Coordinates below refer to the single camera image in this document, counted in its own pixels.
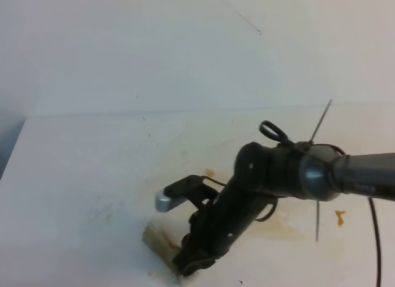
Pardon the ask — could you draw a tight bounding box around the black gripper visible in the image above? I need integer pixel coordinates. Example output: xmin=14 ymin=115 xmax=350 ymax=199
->
xmin=172 ymin=183 xmax=278 ymax=277

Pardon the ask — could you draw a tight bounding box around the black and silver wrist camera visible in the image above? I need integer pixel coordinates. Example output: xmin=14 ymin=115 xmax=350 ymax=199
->
xmin=155 ymin=175 xmax=218 ymax=213

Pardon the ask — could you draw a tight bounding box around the black camera cable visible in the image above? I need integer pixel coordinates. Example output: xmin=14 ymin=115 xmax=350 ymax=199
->
xmin=197 ymin=120 xmax=382 ymax=287

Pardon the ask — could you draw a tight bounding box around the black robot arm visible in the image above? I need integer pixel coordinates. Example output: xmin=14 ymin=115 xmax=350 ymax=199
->
xmin=173 ymin=142 xmax=394 ymax=276

